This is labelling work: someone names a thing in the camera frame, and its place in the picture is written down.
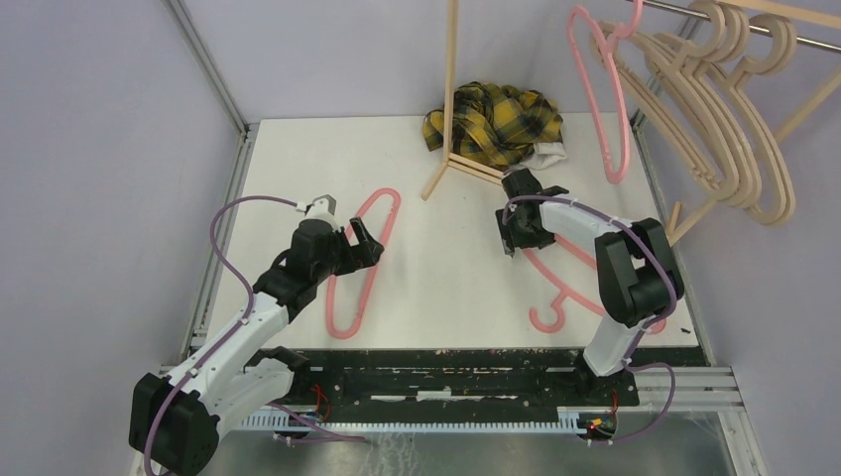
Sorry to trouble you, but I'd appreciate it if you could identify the pink hanger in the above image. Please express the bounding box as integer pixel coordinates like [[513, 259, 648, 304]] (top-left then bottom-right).
[[566, 0, 646, 186], [522, 229, 668, 336], [324, 187, 404, 340]]

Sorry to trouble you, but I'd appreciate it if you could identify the beige hanger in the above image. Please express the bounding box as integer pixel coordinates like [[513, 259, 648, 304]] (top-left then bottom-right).
[[601, 47, 725, 201], [617, 1, 757, 208], [647, 1, 760, 209], [705, 3, 796, 225]]

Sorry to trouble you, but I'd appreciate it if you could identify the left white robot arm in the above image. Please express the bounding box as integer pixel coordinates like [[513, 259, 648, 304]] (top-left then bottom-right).
[[129, 217, 385, 475]]

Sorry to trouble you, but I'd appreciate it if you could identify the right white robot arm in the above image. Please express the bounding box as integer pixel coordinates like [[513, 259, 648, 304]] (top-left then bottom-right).
[[496, 169, 684, 405]]

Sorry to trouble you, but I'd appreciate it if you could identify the white cloth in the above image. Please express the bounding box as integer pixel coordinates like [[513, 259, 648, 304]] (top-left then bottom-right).
[[521, 142, 568, 171]]

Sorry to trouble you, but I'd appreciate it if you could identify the yellow plaid shirt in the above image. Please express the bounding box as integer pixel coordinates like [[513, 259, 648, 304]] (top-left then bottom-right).
[[451, 81, 563, 171]]

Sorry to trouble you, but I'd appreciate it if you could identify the metal rack rod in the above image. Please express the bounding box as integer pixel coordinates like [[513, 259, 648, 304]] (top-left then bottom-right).
[[640, 0, 841, 54]]

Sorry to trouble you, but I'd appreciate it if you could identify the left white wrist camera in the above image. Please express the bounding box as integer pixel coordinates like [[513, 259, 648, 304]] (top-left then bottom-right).
[[296, 194, 339, 230]]

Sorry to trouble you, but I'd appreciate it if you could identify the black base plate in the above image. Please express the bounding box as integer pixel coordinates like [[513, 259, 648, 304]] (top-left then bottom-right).
[[226, 346, 712, 425]]

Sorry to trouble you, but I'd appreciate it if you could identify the white slotted cable duct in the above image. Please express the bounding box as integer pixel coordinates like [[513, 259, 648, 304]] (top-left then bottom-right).
[[234, 407, 586, 435]]

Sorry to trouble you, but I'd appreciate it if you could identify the wooden clothes rack frame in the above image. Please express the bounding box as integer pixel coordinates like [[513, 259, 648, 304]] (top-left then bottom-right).
[[423, 1, 840, 241]]

